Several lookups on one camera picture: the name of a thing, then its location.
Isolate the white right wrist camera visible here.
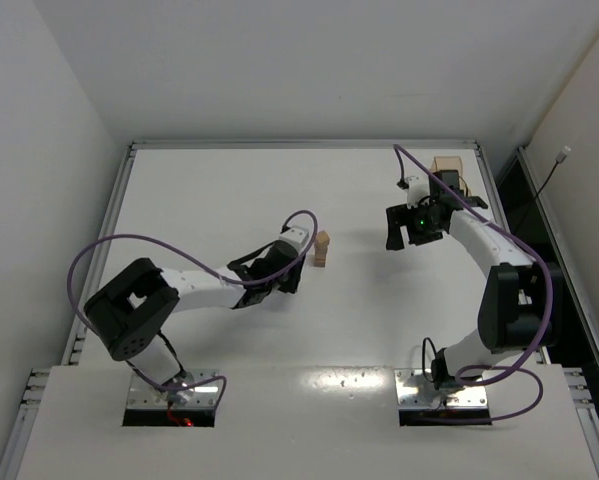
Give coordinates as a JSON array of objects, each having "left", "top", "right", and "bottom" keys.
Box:
[{"left": 405, "top": 175, "right": 430, "bottom": 207}]

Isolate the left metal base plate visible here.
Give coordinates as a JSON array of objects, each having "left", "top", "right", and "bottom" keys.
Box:
[{"left": 126, "top": 369, "right": 224, "bottom": 412}]

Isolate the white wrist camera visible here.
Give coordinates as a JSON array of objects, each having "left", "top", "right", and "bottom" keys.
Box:
[
  {"left": 278, "top": 226, "right": 310, "bottom": 253},
  {"left": 405, "top": 175, "right": 430, "bottom": 207}
]

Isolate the metal base plate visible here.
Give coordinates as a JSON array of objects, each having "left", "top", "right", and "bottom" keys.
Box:
[
  {"left": 394, "top": 368, "right": 488, "bottom": 412},
  {"left": 126, "top": 369, "right": 224, "bottom": 412}
]

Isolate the clear amber plastic bin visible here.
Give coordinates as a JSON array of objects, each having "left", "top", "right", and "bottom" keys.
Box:
[{"left": 431, "top": 156, "right": 472, "bottom": 196}]

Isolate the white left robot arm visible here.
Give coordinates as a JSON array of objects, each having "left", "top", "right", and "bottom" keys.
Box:
[{"left": 84, "top": 234, "right": 305, "bottom": 393}]

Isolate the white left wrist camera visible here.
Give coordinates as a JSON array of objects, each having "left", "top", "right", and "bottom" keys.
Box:
[{"left": 278, "top": 226, "right": 310, "bottom": 253}]

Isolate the aluminium table frame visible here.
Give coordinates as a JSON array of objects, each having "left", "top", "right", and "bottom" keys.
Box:
[{"left": 18, "top": 141, "right": 599, "bottom": 479}]

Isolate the black cable white plug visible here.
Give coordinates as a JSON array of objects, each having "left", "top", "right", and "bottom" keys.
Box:
[{"left": 524, "top": 145, "right": 572, "bottom": 215}]

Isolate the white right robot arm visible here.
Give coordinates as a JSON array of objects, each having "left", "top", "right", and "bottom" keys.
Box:
[{"left": 386, "top": 170, "right": 564, "bottom": 388}]

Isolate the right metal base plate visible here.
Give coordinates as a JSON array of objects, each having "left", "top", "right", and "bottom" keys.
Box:
[{"left": 394, "top": 368, "right": 488, "bottom": 412}]

